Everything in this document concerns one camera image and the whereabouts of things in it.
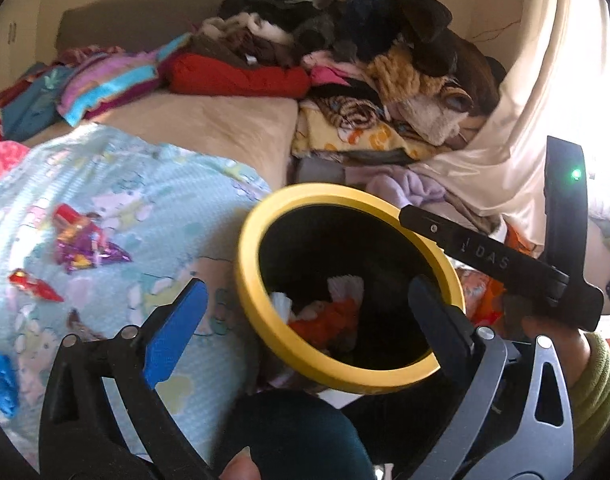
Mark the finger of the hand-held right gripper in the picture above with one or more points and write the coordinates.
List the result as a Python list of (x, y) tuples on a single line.
[(427, 225)]

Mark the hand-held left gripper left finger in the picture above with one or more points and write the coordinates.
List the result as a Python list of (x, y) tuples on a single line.
[(177, 330)]

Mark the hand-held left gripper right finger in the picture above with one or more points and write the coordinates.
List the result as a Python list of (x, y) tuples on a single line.
[(432, 320)]

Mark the yellow-rimmed black trash bin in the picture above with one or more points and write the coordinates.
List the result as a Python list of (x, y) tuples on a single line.
[(255, 285)]

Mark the purple and red foil wrapper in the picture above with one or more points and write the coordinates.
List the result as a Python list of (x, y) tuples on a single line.
[(87, 240)]

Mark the small red wrapper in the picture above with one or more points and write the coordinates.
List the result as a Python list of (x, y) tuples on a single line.
[(35, 285)]

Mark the blue wrapper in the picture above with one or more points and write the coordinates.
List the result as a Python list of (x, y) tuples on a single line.
[(0, 382)]

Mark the person's right hand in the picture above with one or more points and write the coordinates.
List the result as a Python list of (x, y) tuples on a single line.
[(571, 350)]

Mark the person's left hand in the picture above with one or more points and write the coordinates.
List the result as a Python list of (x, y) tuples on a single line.
[(240, 465)]

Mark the purple fleece cloth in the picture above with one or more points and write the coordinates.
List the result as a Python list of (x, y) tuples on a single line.
[(410, 187)]

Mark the orange bag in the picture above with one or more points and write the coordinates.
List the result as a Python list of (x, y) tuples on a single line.
[(485, 290)]

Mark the yellow cartoon blanket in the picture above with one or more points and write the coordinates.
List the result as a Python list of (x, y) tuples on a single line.
[(365, 142)]

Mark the white fleece garment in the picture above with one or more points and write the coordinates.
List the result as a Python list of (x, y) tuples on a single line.
[(430, 120)]

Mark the light blue cartoon blanket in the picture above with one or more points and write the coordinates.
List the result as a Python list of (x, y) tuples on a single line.
[(135, 220)]

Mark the cream curtain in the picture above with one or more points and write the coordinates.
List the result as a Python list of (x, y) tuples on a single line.
[(525, 110)]

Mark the grey cloth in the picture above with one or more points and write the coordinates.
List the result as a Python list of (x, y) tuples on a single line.
[(317, 170)]

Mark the tiger-striped cloth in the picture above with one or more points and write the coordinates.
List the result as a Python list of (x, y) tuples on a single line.
[(350, 112)]

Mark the yellow-brown knit garment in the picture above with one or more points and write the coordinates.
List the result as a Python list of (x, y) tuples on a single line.
[(405, 72)]

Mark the brown plush garment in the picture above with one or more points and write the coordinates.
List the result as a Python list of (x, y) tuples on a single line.
[(475, 75)]

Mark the person's teal trouser leg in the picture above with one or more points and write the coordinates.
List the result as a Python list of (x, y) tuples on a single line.
[(295, 435)]

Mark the pink cloth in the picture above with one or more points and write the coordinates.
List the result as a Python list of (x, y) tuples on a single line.
[(335, 72)]

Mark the beige pillow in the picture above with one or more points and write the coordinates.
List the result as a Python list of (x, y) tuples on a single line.
[(195, 125)]

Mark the black plush garment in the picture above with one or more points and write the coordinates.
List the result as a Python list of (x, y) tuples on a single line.
[(415, 10)]

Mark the dark blue garment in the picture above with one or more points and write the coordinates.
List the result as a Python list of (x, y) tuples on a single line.
[(365, 17)]

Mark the grey furry garment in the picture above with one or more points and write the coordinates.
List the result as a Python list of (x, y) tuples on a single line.
[(320, 30)]

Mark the red cushion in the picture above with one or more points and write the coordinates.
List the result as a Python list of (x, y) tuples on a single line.
[(235, 77)]

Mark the brown cloth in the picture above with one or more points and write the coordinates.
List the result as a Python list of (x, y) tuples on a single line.
[(245, 50)]

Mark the striped purple pillow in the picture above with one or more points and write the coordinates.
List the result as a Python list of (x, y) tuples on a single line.
[(110, 82)]

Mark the white furry cloth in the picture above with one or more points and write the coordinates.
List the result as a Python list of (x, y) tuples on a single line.
[(257, 25)]

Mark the teal floral quilt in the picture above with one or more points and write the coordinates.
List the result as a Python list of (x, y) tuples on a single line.
[(35, 100)]

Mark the black jacket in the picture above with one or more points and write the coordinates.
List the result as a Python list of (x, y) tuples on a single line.
[(270, 0)]

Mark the maroon cloth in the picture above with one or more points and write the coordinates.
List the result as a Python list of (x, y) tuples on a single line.
[(92, 54)]

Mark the grey bed headboard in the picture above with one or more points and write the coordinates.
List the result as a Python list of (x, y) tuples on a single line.
[(135, 27)]

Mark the cream glossy wardrobe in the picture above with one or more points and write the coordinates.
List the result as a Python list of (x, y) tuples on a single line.
[(17, 50)]

